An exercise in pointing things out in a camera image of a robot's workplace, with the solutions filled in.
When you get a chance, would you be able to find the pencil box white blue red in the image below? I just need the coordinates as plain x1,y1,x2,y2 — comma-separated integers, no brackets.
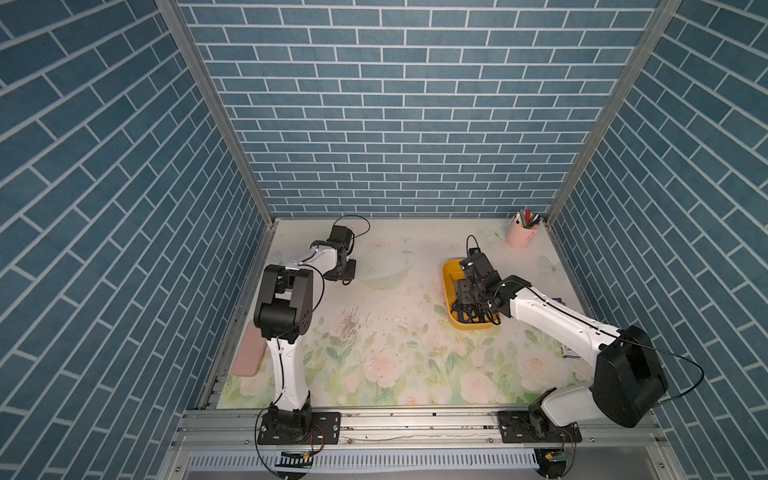
553,297,579,359

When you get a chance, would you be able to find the pink pen holder cup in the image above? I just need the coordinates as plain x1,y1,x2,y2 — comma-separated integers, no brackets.
506,210,542,249

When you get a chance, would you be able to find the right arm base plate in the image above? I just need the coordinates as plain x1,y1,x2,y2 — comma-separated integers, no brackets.
497,410,582,444

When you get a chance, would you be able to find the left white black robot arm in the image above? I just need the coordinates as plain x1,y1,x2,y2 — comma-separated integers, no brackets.
253,224,356,428

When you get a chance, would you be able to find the yellow plastic storage box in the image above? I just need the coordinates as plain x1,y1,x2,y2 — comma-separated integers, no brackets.
442,259,501,330

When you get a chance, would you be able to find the floral table mat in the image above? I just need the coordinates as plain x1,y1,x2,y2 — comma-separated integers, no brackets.
215,218,625,409

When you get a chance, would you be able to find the aluminium front rail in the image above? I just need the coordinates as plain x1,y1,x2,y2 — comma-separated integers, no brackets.
169,407,667,451

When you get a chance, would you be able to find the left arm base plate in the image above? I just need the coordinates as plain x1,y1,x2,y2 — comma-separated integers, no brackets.
256,408,342,446

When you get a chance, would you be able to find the pink pencil case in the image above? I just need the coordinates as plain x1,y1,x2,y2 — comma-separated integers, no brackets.
230,323,267,377

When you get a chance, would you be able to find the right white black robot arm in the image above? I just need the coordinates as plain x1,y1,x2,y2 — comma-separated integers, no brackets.
442,247,669,439

